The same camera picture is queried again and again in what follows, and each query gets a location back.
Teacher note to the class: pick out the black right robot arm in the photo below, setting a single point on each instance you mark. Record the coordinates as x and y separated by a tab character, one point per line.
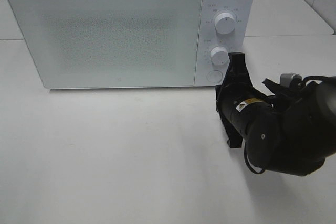
291	131

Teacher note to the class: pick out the white microwave door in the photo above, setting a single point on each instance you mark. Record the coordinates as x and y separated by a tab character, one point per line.
111	43

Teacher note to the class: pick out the white microwave oven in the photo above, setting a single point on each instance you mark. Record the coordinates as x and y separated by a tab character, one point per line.
208	37

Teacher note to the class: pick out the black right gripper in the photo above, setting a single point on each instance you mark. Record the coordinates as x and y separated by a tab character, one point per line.
246	113

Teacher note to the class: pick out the white microwave knob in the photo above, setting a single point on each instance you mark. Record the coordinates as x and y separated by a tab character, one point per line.
225	22
219	56

